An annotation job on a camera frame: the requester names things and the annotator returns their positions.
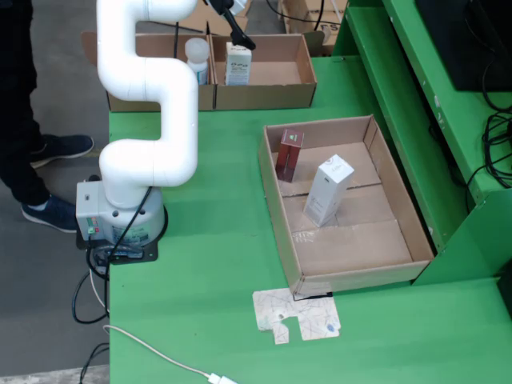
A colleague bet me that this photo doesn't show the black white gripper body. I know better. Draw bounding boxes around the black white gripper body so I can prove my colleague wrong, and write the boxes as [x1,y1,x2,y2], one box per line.
[204,0,247,17]

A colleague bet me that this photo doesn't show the large printed cardboard box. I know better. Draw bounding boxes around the large printed cardboard box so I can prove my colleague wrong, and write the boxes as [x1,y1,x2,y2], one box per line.
[278,0,350,56]

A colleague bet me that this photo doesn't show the navy sneaker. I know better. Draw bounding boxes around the navy sneaker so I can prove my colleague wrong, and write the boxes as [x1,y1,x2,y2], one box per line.
[20,194,80,234]
[30,134,95,170]

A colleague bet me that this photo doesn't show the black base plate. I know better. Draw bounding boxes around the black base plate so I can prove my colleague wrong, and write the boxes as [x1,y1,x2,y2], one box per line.
[75,230,160,266]

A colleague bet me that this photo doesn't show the white hand cream box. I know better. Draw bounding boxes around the white hand cream box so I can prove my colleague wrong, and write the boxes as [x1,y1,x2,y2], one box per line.
[224,42,254,86]

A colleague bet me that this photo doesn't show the black looped floor cable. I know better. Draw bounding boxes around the black looped floor cable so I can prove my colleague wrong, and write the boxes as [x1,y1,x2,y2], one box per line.
[71,267,111,325]

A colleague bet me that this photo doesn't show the green metal shelf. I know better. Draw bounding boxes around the green metal shelf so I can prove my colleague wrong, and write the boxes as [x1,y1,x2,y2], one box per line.
[331,0,512,287]

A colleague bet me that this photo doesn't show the dark red small box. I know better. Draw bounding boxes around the dark red small box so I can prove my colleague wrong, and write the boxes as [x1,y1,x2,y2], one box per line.
[274,128,306,184]

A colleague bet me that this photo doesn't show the grey robot base box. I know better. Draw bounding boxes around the grey robot base box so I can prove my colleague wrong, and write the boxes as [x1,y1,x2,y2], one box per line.
[75,179,168,245]

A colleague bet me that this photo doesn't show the black cable bundle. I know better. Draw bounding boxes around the black cable bundle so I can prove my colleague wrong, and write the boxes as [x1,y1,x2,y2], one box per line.
[466,59,512,209]

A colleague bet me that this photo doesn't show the shallow cardboard tray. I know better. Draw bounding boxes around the shallow cardboard tray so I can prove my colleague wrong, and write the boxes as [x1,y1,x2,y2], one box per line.
[258,114,436,298]

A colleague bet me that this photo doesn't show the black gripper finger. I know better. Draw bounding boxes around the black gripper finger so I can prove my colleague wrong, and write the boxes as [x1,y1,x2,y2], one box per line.
[222,7,257,51]

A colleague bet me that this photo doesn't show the white plastic bottle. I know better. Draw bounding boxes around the white plastic bottle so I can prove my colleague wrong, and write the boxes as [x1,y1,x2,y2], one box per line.
[185,37,211,86]

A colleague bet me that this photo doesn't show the flattened patterned paper carton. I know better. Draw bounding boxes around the flattened patterned paper carton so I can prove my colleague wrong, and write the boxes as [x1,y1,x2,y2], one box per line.
[251,286,342,345]

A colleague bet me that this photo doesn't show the thin black floor cable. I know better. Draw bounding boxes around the thin black floor cable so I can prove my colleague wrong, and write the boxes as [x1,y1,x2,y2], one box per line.
[266,0,290,25]

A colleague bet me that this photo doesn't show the tall white cosmetic box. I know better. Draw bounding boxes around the tall white cosmetic box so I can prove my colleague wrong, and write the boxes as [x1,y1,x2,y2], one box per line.
[302,154,356,229]

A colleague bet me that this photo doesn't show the white plug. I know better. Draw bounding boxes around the white plug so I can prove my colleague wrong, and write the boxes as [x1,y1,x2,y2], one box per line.
[206,371,239,384]

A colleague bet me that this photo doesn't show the divided cardboard box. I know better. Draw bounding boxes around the divided cardboard box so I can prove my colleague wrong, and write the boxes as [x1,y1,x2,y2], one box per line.
[82,31,319,112]

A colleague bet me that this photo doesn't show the dark trousers of person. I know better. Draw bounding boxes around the dark trousers of person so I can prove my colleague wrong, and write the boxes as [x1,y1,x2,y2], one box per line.
[0,0,52,207]

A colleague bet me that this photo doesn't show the black monitor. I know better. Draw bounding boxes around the black monitor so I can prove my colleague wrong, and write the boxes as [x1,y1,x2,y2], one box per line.
[414,0,512,92]

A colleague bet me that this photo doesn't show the thin white cable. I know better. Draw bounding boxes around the thin white cable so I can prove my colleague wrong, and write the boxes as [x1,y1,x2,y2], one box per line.
[87,266,111,321]

